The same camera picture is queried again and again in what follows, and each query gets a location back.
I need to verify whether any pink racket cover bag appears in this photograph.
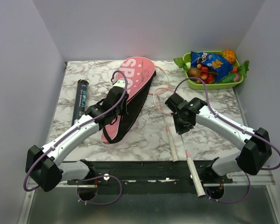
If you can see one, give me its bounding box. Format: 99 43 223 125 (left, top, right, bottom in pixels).
101 56 156 144

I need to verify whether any pink badminton racket front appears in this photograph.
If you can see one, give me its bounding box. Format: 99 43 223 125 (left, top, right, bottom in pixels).
152 87 205 198

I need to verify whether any blue chip bag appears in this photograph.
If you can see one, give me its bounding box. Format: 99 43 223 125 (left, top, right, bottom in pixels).
191 51 233 83

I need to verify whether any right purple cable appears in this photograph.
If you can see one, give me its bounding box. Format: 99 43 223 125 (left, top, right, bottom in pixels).
173 77 280 170

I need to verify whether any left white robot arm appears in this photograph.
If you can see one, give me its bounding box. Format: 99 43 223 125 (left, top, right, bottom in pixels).
23 86 128 192

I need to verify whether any toy kiwi fruit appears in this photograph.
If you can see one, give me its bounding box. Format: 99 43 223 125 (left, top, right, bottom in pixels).
187 67 201 81

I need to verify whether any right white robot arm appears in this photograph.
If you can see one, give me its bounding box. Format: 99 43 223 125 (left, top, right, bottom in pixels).
165 93 272 183

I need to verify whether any green plastic basket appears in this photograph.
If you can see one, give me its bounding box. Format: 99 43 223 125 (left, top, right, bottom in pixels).
183 52 245 90

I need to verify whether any aluminium rail frame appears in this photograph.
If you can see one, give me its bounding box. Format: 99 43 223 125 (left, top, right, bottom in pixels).
23 170 276 191

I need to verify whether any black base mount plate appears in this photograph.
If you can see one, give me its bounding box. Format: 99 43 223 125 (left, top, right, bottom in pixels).
67 159 233 195

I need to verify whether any green leafy toy vegetable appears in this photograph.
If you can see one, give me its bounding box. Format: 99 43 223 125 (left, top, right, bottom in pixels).
173 57 189 72

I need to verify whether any black shuttlecock tube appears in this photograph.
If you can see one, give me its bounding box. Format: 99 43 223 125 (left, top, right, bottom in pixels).
71 79 89 126

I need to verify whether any toy pineapple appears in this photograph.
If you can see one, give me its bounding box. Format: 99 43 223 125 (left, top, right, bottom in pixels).
220 49 237 64

